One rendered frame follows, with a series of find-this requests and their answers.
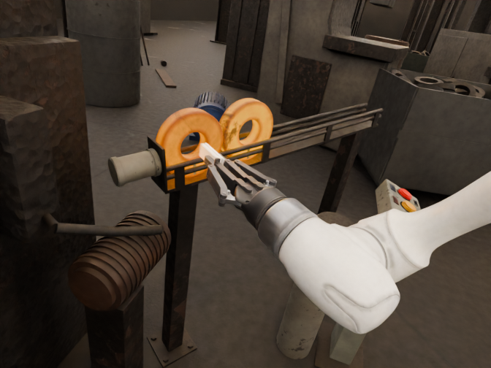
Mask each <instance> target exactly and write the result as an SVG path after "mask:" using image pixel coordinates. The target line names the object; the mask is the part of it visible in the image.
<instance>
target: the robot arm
mask: <svg viewBox="0 0 491 368"><path fill-rule="evenodd" d="M199 156H200V157H201V158H202V159H203V160H204V163H205V164H206V165H207V166H208V170H207V174H206V178H207V179H208V181H209V183H210V184H211V186H212V188H213V190H214V191H215V193H216V195H217V197H218V205H219V206H220V207H224V206H225V204H233V205H234V206H235V207H236V208H238V209H239V210H242V211H243V212H244V214H245V217H246V219H247V221H248V222H249V223H250V224H251V225H252V226H253V227H254V228H255V229H256V230H257V231H258V237H259V239H260V240H261V241H262V242H263V243H264V244H265V245H266V246H267V247H268V248H269V249H270V250H271V251H272V252H273V254H274V256H275V257H276V258H277V259H279V260H280V261H281V263H282V264H283V265H284V266H285V268H286V271H287V272H288V274H289V276H290V278H291V279H292V280H293V281H294V283H295V284H296V285H297V286H298V288H299V289H300V290H301V291H302V292H303V293H304V294H305V295H306V296H307V297H308V298H309V299H310V300H311V301H312V302H313V303H314V304H315V305H316V306H317V307H318V308H319V309H320V310H321V311H322V312H324V313H325V314H326V315H328V316H329V317H330V318H331V319H333V320H334V321H335V322H337V323H339V324H340V325H341V326H343V327H345V328H346V329H348V330H350V331H352V332H354V333H356V334H364V333H367V332H369V331H371V330H373V329H375V328H376V327H377V326H379V325H381V324H382V323H383V322H384V321H385V320H386V319H387V318H388V317H389V316H390V315H391V314H392V312H393V311H394V310H395V308H396V307H397V305H398V303H399V301H400V293H399V291H398V289H397V286H396V285H395V283H396V282H398V281H400V280H402V279H403V278H405V277H408V276H409V275H411V274H413V273H415V272H417V271H419V270H420V269H422V268H424V267H426V266H428V264H429V262H430V256H431V253H432V252H433V251H434V250H435V249H436V248H437V247H439V246H440V245H442V244H444V243H446V242H448V241H449V240H451V239H454V238H456V237H458V236H460V235H462V234H465V233H467V232H470V231H472V230H474V229H477V228H479V227H481V226H485V225H487V224H489V223H491V172H489V173H487V174H486V175H484V176H483V177H480V178H479V179H478V180H476V181H475V182H473V183H471V184H470V185H468V186H467V187H465V188H464V189H462V190H461V191H458V192H457V193H455V194H453V195H452V196H450V197H448V198H446V199H444V200H442V201H440V202H438V203H436V204H434V205H431V206H429V207H427V208H424V209H422V210H418V211H416V212H402V211H399V210H396V209H392V210H389V211H386V212H383V213H381V214H378V215H374V216H372V217H369V218H366V219H363V220H360V221H359V222H358V223H357V224H354V225H351V226H349V227H344V226H339V225H338V224H335V223H334V224H328V223H326V222H324V221H323V220H321V219H320V218H318V216H317V215H316V214H314V213H313V212H311V211H310V210H309V209H308V208H306V207H305V206H304V205H303V204H301V203H300V202H299V201H297V200H296V199H293V198H288V197H286V196H285V195H284V194H283V193H281V192H280V191H279V190H278V189H277V188H275V186H276V183H277V180H274V179H273V178H270V177H266V176H265V175H263V174H262V173H260V172H258V171H256V170H255V169H253V168H251V167H250V166H248V165H247V164H244V163H243V162H242V161H240V160H237V159H236V160H235V161H231V160H229V159H226V158H225V157H223V156H222V155H221V154H220V153H217V152H216V151H215V150H214V149H213V148H212V147H211V146H209V144H208V143H206V142H205V143H201V144H200V149H199ZM239 166H240V168H239ZM227 189H229V190H227ZM230 191H231V193H230Z"/></svg>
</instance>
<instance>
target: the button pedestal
mask: <svg viewBox="0 0 491 368"><path fill-rule="evenodd" d="M390 183H391V184H392V185H393V186H394V187H395V190H396V192H394V191H393V190H392V189H391V188H390ZM399 189H400V187H398V186H397V185H395V184H394V183H392V182H391V181H389V180H388V179H386V180H385V181H384V182H383V183H382V184H380V186H379V187H377V189H376V202H377V209H378V214H381V213H383V212H386V211H389V210H392V209H396V210H399V211H402V212H409V211H408V210H407V209H405V208H404V206H403V205H402V202H403V201H408V202H410V203H411V204H412V205H413V206H415V208H416V211H418V210H421V209H420V206H419V203H418V200H417V198H415V197H414V196H412V199H411V200H408V199H406V198H404V197H403V196H402V195H401V194H400V193H399V191H398V190H399ZM392 195H393V196H395V197H396V198H397V199H398V202H399V205H398V204H396V203H394V202H393V198H392ZM366 334H367V333H364V334H356V333H354V332H352V331H350V330H348V329H346V328H345V327H343V326H341V325H340V324H339V323H337V322H336V324H335V325H333V324H331V323H328V322H325V321H322V322H321V325H320V327H319V331H318V337H317V343H316V355H315V361H314V366H315V367H317V368H363V339H364V337H365V335H366Z"/></svg>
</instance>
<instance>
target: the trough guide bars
mask: <svg viewBox="0 0 491 368"><path fill-rule="evenodd" d="M367 105H368V103H363V104H358V105H354V106H351V107H346V108H343V109H339V110H333V111H330V112H325V113H322V114H318V115H313V116H310V117H306V118H300V119H297V120H292V121H289V122H285V123H280V124H277V125H273V130H274V129H279V128H282V127H285V126H290V125H294V124H297V123H302V122H306V121H308V123H304V124H301V125H298V126H292V127H290V128H287V129H281V130H278V131H273V132H272V134H271V137H272V136H275V135H279V134H283V133H286V132H290V131H294V130H298V129H302V128H305V127H307V128H306V129H303V130H299V131H295V132H292V133H289V134H284V135H281V136H278V137H273V138H270V139H266V140H262V141H259V142H255V143H251V144H248V145H244V146H240V147H236V148H232V149H230V150H225V151H222V152H219V153H220V154H221V155H222V156H228V155H230V154H233V153H238V152H241V151H244V150H248V149H251V148H254V147H259V146H262V145H263V146H262V147H261V148H258V149H255V150H251V151H248V152H245V153H241V154H237V155H235V156H230V157H227V158H226V159H229V160H231V161H234V160H236V159H241V158H245V157H248V156H252V155H255V154H257V153H262V159H261V161H262V164H263V163H266V162H268V160H269V154H270V150H272V149H275V148H277V147H282V146H284V145H289V144H292V143H295V142H299V141H302V140H304V139H309V138H311V137H316V136H319V135H322V134H325V135H324V144H325V143H328V142H329V141H330V136H331V132H332V131H336V130H339V129H343V128H346V127H349V126H353V125H356V124H358V123H363V122H366V121H369V120H373V122H372V124H371V126H372V128H375V127H376V124H377V120H378V118H380V117H381V114H380V112H383V109H382V108H381V109H377V110H373V111H370V112H365V111H366V109H365V108H363V109H362V107H366V106H367ZM354 109H357V110H355V111H352V112H347V113H343V114H340V115H336V116H332V117H329V118H324V119H321V120H315V119H317V118H323V117H326V116H329V115H334V114H337V113H340V112H345V111H349V110H354ZM361 112H365V113H362V114H360V113H361ZM354 114H355V115H354ZM372 114H375V115H373V116H370V117H367V118H363V119H360V120H356V121H353V122H350V123H345V124H343V125H339V126H335V127H333V126H334V125H337V124H339V123H344V122H347V121H350V120H355V119H357V118H362V117H365V116H368V115H372ZM350 115H354V116H351V117H348V118H343V117H346V116H350ZM338 118H343V119H340V120H335V119H338ZM331 120H335V121H333V122H329V123H325V124H321V125H318V126H313V125H316V124H320V123H324V122H327V121H331ZM323 128H326V129H325V130H322V131H317V132H314V133H312V134H307V135H304V136H301V137H297V138H294V139H289V140H286V141H283V142H279V143H276V144H273V145H270V143H272V142H277V141H280V140H282V139H287V138H290V137H295V136H298V135H301V134H305V133H308V132H311V131H315V130H319V129H323ZM250 133H251V131H247V132H243V133H240V134H239V138H242V137H245V138H246V137H247V136H248V135H249V134H250ZM198 145H199V144H195V145H190V146H186V147H181V148H180V151H181V153H184V152H187V151H190V150H195V149H196V148H197V146H198ZM202 162H204V160H203V159H202V158H201V157H200V158H195V159H192V160H189V161H184V162H181V163H179V164H173V165H171V166H166V168H167V172H171V171H173V170H174V173H172V174H168V175H167V180H171V179H174V178H175V187H176V191H179V190H182V189H184V188H185V175H188V174H191V173H194V172H198V171H201V170H203V169H207V168H208V166H207V165H206V164H202V165H199V166H195V167H192V168H189V169H185V167H187V166H191V165H195V164H199V163H202Z"/></svg>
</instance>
